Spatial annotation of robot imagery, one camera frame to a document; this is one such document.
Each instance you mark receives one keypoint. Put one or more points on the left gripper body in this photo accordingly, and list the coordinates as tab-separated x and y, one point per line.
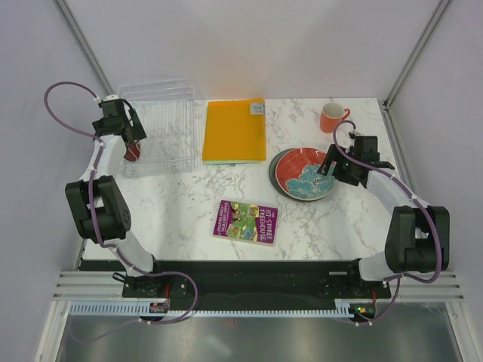
136	130

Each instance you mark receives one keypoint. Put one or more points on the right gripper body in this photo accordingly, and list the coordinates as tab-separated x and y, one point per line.
344	170

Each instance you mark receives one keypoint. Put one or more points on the red plate with blue flower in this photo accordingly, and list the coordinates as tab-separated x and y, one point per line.
296	173

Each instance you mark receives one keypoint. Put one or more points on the dark blue floral plate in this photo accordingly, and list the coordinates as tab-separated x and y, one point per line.
271	171

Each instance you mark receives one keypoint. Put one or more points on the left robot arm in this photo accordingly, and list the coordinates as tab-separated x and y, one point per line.
98	208

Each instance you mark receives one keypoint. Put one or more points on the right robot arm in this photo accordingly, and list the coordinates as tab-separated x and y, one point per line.
417	244

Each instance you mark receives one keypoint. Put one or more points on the orange mug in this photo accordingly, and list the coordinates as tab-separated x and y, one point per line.
331	115

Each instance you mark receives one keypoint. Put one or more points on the orange folder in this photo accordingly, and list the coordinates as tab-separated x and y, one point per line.
235	132

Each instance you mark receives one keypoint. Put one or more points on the purple Treehouse book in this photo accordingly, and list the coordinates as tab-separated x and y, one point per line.
251	223

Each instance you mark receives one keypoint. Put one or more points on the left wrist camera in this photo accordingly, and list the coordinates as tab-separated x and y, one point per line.
110	97

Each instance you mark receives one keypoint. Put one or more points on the white wire dish rack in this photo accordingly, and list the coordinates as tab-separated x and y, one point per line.
168	110

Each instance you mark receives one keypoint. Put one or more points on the white cable duct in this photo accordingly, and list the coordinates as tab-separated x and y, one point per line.
167	309

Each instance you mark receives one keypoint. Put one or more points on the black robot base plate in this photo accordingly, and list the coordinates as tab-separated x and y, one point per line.
240	285

